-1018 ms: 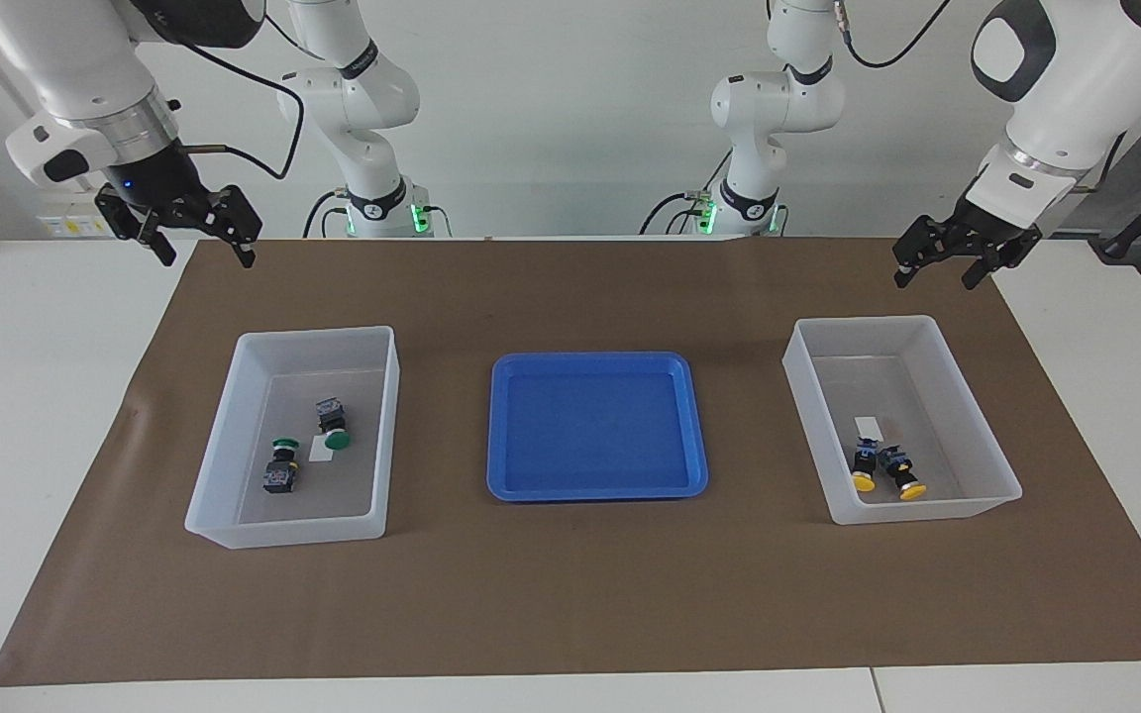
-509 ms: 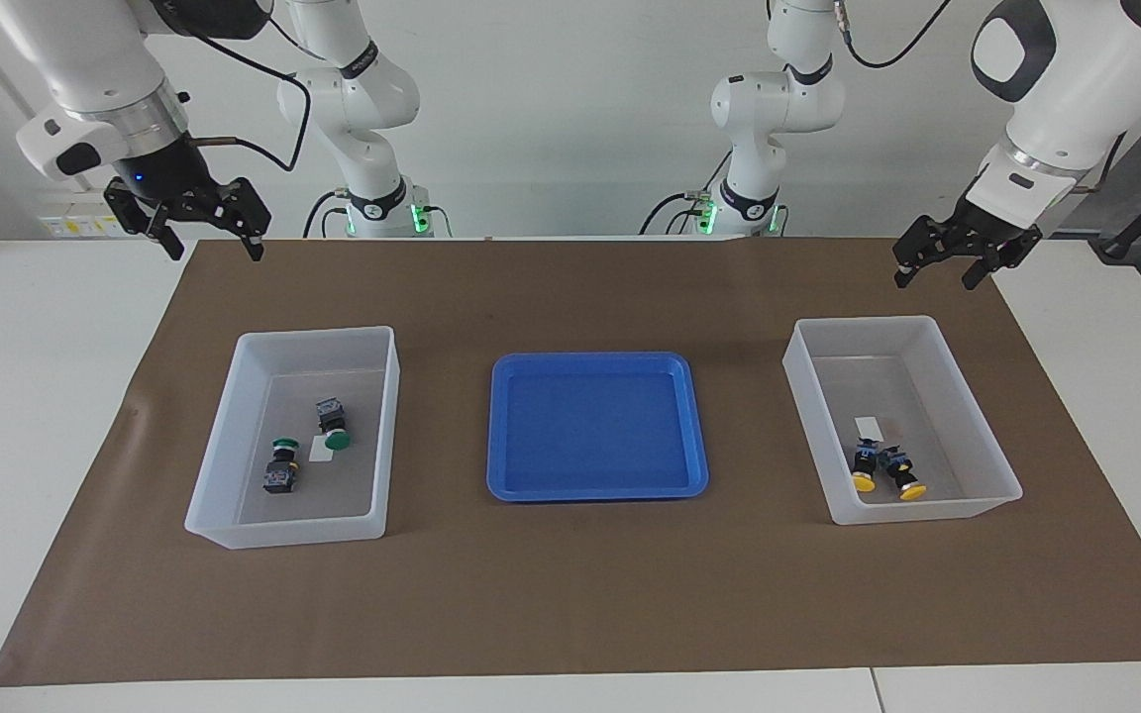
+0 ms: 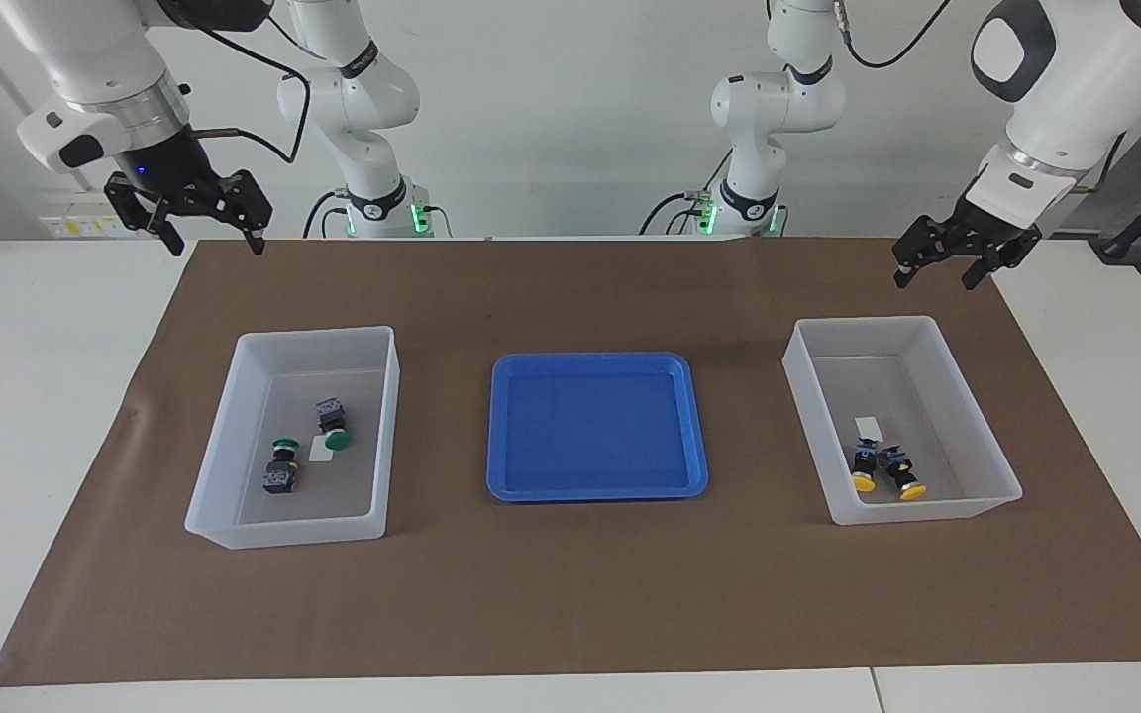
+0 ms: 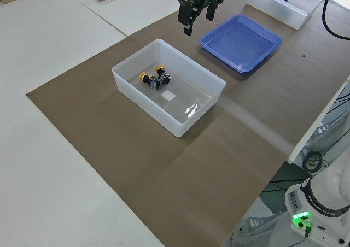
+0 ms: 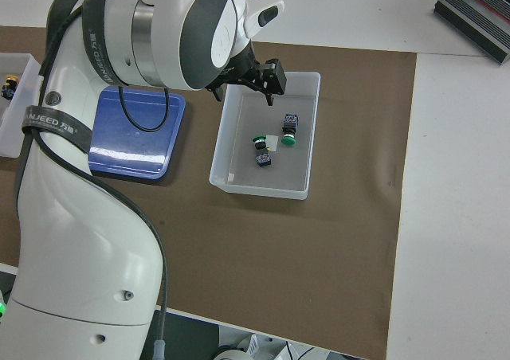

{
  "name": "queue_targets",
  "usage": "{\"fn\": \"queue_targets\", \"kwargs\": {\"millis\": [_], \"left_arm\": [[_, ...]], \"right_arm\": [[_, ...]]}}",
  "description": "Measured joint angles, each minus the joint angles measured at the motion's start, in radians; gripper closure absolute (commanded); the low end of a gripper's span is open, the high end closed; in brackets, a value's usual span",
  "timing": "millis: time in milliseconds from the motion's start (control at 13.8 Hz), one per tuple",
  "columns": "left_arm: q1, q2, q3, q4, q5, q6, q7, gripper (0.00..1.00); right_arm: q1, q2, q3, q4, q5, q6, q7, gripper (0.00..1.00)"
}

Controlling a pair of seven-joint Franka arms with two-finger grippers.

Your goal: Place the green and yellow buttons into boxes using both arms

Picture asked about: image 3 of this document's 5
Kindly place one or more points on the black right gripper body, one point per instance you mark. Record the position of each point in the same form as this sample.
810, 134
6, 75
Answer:
171, 171

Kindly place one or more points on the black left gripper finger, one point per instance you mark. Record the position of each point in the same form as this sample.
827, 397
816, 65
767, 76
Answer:
989, 255
925, 241

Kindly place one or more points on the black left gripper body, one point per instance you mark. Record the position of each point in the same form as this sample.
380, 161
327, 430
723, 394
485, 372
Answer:
994, 226

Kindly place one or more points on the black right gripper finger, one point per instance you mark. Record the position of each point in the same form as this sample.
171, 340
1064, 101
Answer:
249, 203
130, 196

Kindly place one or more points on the yellow push button switch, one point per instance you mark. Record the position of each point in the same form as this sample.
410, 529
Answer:
865, 465
900, 472

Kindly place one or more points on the green push button switch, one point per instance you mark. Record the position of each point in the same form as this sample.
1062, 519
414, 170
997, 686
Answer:
332, 421
281, 470

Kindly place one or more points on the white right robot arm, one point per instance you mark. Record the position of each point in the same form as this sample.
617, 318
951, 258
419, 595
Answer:
95, 59

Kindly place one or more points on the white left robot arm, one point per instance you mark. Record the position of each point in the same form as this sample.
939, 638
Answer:
1071, 89

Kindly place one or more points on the small white label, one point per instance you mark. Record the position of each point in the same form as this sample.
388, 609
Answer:
868, 428
319, 454

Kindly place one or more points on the translucent white plastic box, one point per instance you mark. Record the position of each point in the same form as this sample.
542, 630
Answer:
224, 475
967, 500

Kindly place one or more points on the blue plastic tray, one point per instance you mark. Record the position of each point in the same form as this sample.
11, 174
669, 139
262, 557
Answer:
590, 426

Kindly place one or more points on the brown table mat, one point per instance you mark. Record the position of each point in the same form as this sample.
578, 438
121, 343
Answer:
570, 594

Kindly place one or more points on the white wall power strip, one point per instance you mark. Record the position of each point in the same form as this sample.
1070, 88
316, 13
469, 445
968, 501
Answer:
85, 226

